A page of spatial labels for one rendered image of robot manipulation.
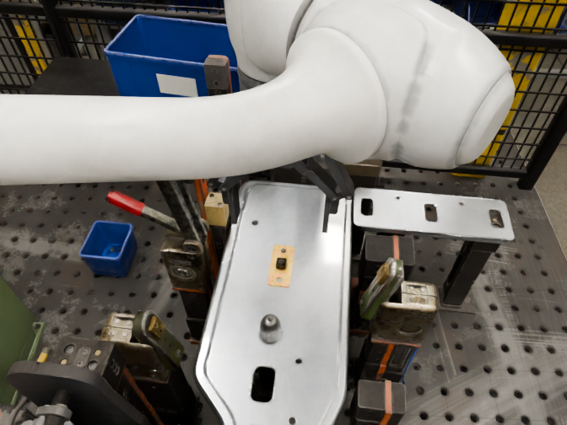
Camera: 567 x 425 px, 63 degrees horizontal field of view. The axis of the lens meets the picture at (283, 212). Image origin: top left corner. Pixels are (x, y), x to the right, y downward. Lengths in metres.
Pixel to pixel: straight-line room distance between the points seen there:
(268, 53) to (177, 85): 0.60
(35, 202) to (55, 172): 1.14
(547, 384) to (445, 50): 0.92
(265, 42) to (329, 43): 0.11
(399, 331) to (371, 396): 0.13
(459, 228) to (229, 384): 0.49
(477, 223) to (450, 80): 0.62
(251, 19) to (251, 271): 0.47
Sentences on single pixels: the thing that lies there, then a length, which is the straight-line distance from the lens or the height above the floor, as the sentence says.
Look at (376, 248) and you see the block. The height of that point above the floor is 0.98.
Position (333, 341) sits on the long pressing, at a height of 1.00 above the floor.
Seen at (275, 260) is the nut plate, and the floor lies 1.00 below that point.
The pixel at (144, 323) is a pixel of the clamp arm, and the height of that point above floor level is 1.11.
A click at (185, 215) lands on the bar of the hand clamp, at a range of 0.70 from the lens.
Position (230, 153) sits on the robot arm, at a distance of 0.29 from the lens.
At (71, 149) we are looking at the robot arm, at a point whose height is 1.47.
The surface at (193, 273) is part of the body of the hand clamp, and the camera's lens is 0.81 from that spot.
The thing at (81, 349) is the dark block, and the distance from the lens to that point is 0.64.
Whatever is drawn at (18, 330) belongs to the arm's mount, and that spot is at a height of 0.78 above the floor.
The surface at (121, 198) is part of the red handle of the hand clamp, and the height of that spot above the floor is 1.14.
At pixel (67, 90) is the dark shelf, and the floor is 1.03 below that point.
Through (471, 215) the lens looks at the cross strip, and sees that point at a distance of 0.93.
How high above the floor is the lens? 1.66
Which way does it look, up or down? 49 degrees down
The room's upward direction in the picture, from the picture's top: straight up
